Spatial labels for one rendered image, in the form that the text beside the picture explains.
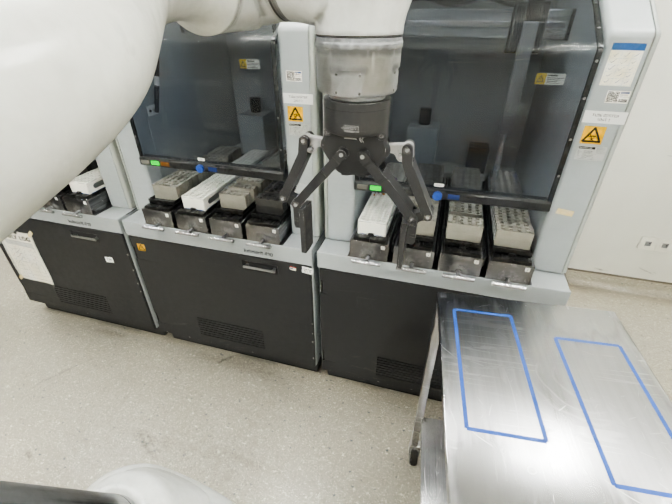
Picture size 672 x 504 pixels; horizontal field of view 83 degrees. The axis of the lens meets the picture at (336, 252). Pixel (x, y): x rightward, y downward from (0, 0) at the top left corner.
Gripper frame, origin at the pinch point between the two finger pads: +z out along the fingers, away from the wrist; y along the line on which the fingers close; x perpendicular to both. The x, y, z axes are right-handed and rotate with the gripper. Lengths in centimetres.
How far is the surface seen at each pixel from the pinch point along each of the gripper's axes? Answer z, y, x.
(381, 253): 43, -5, 66
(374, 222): 34, -9, 70
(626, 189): 56, 108, 186
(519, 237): 34, 37, 74
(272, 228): 40, -46, 66
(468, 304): 38, 22, 40
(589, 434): 38, 44, 8
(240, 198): 33, -62, 73
